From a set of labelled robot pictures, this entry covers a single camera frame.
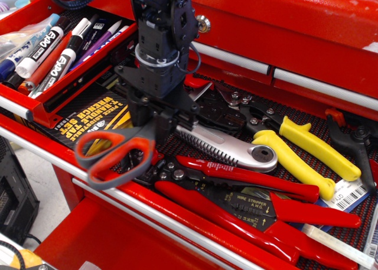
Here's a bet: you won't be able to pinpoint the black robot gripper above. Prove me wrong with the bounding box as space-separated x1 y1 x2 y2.
115 44 200 145

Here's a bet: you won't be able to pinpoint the orange grey handled scissors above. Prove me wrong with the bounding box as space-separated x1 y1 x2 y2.
75 118 157 190

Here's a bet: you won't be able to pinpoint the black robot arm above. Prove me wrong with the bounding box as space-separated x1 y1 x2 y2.
115 0 200 144

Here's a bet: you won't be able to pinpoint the red upper pen drawer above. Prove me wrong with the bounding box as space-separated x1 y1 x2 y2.
1 0 137 128

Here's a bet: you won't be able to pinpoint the black yellow tap wrench box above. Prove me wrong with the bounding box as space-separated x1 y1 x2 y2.
35 83 131 149

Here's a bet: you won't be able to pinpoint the red black crimping pliers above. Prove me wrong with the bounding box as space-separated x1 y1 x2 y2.
184 75 246 132

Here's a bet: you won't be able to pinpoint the silver folding saw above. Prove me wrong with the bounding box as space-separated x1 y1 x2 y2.
175 124 278 173

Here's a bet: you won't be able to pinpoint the purple pen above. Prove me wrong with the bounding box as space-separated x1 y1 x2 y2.
70 20 122 70

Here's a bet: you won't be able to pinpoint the silver chest lock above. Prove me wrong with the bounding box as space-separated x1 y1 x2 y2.
196 15 211 34

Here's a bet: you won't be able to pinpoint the red marker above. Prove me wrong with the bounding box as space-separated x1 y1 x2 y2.
17 31 72 95

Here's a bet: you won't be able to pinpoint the red tool chest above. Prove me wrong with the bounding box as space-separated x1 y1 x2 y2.
1 0 377 269

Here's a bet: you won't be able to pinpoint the white black Expo marker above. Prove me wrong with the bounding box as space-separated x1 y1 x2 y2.
15 16 71 79

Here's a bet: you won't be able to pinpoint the blue Expo marker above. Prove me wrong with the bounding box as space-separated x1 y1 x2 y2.
1 14 60 83

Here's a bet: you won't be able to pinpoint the black electronic box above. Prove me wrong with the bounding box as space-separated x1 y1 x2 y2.
1 137 40 245

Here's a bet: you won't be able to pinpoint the yellow sponge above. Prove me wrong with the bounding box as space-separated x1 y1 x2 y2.
10 249 43 269

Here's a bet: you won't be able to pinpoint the white barcode label card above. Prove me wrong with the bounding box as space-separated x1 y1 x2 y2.
318 179 369 212

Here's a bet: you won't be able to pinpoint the black orange pliers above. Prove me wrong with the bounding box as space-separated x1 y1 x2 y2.
325 108 377 195

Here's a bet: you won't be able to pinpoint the clear plastic tube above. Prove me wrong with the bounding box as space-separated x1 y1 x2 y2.
302 224 375 269

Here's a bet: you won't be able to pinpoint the red automatic wire stripper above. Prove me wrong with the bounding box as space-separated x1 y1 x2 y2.
135 155 320 265

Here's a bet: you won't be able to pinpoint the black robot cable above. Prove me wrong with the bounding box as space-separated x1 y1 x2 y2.
177 41 202 74

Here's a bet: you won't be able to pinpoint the yellow handled tin snips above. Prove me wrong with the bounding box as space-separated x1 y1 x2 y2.
218 83 362 201

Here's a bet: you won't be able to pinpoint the red flat wire stripper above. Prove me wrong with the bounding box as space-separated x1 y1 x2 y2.
191 181 362 270

